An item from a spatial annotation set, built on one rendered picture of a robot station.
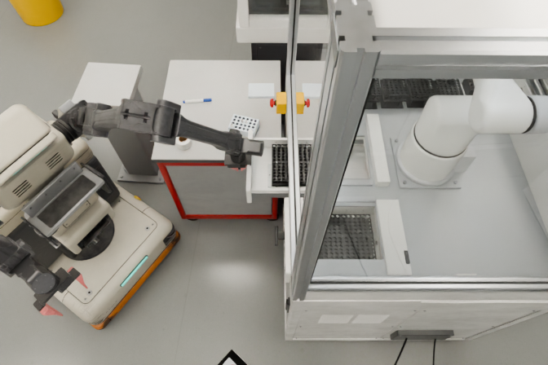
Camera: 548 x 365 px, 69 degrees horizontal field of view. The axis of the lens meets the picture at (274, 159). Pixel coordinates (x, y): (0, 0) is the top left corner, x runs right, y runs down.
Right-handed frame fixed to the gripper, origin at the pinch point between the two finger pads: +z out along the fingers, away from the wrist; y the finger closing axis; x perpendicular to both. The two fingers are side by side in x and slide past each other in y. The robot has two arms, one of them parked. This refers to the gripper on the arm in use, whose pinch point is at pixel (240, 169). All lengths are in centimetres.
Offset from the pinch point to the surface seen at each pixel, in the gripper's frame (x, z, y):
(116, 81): 59, 14, -66
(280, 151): 8.3, 0.0, 16.1
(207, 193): 14, 49, -21
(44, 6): 195, 75, -172
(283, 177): -2.1, 3.1, 17.4
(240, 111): 40.2, 14.3, -2.6
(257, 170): 2.6, 6.1, 6.7
